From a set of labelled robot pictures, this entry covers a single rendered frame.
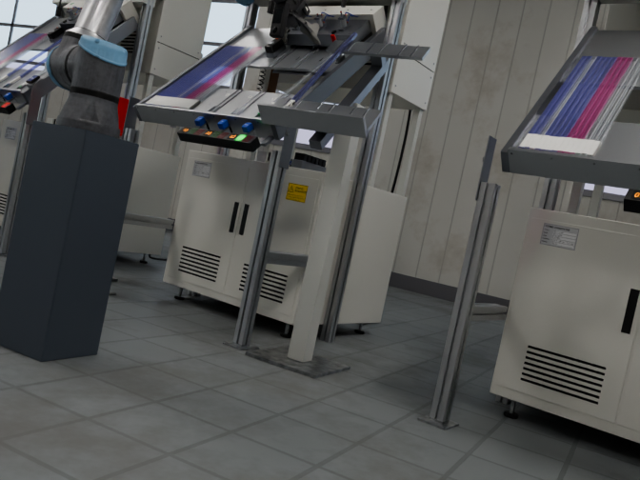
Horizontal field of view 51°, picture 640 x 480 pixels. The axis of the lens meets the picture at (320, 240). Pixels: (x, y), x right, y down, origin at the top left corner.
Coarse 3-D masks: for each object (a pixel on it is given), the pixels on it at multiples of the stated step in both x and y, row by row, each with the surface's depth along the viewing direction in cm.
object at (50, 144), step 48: (48, 144) 160; (96, 144) 158; (48, 192) 159; (96, 192) 161; (48, 240) 158; (96, 240) 164; (48, 288) 157; (96, 288) 168; (0, 336) 163; (48, 336) 157; (96, 336) 171
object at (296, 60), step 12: (252, 36) 284; (264, 36) 281; (288, 48) 264; (300, 48) 261; (324, 48) 255; (264, 60) 260; (276, 60) 257; (288, 60) 254; (300, 60) 251; (312, 60) 248; (276, 72) 259; (288, 72) 256; (300, 72) 253; (324, 72) 248
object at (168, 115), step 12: (144, 108) 249; (156, 108) 244; (168, 108) 240; (144, 120) 254; (156, 120) 249; (168, 120) 245; (180, 120) 241; (192, 120) 236; (216, 120) 228; (228, 120) 225; (240, 120) 221; (252, 120) 218; (240, 132) 225; (252, 132) 222; (264, 132) 218
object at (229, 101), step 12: (216, 96) 244; (228, 96) 241; (240, 96) 238; (252, 96) 236; (264, 96) 234; (276, 96) 231; (288, 96) 229; (204, 108) 238; (216, 108) 236; (228, 108) 233; (240, 108) 230; (252, 108) 228
